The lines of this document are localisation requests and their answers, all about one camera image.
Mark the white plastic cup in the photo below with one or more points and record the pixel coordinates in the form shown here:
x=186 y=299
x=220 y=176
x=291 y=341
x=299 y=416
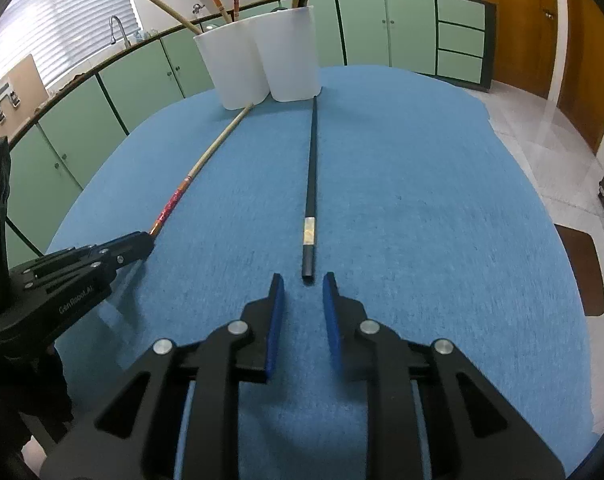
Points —
x=292 y=55
x=232 y=70

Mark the small wall tap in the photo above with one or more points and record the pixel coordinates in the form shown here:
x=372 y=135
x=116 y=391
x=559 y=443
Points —
x=198 y=8

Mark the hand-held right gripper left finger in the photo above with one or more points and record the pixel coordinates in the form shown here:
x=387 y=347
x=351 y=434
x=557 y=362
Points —
x=276 y=330

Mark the green drawer stack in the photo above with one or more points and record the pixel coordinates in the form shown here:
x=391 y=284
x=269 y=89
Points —
x=459 y=40

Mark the green base cabinets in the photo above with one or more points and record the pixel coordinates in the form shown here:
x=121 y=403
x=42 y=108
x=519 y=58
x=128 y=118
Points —
x=137 y=80

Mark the brown floor mat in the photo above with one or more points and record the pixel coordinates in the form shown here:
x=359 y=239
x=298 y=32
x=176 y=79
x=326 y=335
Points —
x=579 y=270

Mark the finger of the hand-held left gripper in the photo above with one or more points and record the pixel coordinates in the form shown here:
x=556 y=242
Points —
x=57 y=262
x=132 y=252

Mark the cardboard box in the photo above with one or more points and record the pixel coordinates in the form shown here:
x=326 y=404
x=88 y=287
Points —
x=14 y=95

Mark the plain wooden chopstick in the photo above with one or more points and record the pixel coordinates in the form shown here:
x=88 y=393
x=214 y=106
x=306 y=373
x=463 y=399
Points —
x=172 y=12

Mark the chrome sink faucet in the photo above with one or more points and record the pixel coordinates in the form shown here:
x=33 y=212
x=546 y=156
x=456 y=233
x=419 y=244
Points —
x=118 y=25

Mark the wooden door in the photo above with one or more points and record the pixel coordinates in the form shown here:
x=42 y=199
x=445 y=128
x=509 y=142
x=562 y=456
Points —
x=522 y=20
x=592 y=65

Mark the white window blinds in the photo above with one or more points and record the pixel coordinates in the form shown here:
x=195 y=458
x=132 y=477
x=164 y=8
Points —
x=62 y=15

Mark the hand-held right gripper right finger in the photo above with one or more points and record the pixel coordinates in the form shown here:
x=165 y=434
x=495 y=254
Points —
x=332 y=325

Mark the blue table cloth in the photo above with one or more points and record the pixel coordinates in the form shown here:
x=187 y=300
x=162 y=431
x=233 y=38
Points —
x=422 y=210

